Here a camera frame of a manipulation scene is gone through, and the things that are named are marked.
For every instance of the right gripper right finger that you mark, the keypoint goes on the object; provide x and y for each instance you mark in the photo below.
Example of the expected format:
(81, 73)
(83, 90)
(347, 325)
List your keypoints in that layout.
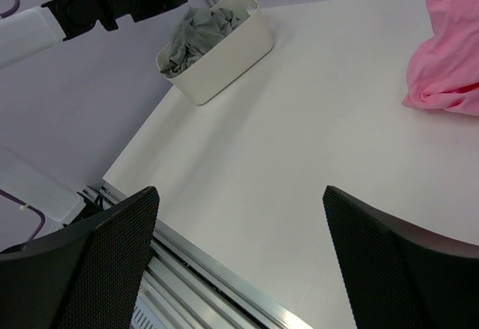
(397, 274)

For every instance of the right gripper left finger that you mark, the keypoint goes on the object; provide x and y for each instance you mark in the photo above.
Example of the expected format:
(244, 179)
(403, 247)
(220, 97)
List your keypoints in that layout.
(86, 275)

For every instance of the grey t shirt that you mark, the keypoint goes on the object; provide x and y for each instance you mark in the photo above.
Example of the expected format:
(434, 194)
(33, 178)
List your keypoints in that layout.
(199, 31)

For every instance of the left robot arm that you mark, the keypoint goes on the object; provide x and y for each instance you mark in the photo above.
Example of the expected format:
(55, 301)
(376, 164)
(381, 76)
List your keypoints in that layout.
(33, 30)

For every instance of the pink t shirt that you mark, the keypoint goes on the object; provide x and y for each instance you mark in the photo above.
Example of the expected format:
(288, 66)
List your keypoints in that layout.
(442, 74)

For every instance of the white plastic bin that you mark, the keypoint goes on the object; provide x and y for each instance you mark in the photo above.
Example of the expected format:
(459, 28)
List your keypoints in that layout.
(228, 60)

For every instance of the slotted cable duct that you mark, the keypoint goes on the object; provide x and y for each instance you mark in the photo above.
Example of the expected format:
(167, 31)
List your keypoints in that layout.
(144, 318)

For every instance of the aluminium mounting rail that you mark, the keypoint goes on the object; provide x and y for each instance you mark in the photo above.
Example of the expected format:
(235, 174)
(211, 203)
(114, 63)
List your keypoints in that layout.
(186, 288)

